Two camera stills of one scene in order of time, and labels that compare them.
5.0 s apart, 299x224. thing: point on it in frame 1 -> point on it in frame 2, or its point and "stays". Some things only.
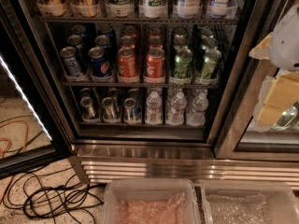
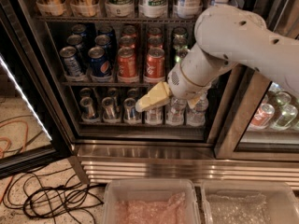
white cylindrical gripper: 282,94 -> 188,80
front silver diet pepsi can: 71,62 stays
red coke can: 155,66 stays
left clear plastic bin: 150,202 stays
